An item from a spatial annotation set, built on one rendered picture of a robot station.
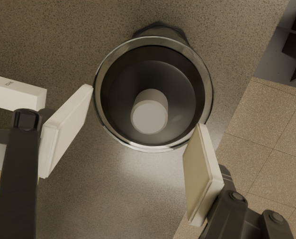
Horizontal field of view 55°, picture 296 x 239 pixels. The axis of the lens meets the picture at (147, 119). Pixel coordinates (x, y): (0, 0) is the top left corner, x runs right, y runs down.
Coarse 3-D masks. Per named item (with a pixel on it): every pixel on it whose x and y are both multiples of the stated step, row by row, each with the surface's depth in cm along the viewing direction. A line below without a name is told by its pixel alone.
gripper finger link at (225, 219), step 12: (228, 192) 14; (228, 204) 13; (240, 204) 13; (216, 216) 12; (228, 216) 12; (240, 216) 12; (204, 228) 14; (216, 228) 11; (228, 228) 11; (240, 228) 12
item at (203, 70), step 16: (144, 32) 36; (160, 32) 33; (176, 32) 39; (128, 48) 24; (176, 48) 23; (96, 80) 25; (208, 80) 24; (96, 96) 26; (208, 96) 25; (96, 112) 26; (208, 112) 25; (112, 128) 27; (128, 144) 27; (176, 144) 27
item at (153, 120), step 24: (144, 48) 23; (120, 72) 23; (144, 72) 23; (168, 72) 23; (192, 72) 23; (120, 96) 24; (144, 96) 22; (168, 96) 24; (192, 96) 23; (120, 120) 25; (144, 120) 21; (168, 120) 24; (192, 120) 24; (144, 144) 26
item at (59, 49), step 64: (0, 0) 45; (64, 0) 44; (128, 0) 43; (192, 0) 43; (256, 0) 42; (0, 64) 49; (64, 64) 48; (256, 64) 46; (0, 128) 53; (64, 192) 58; (128, 192) 57
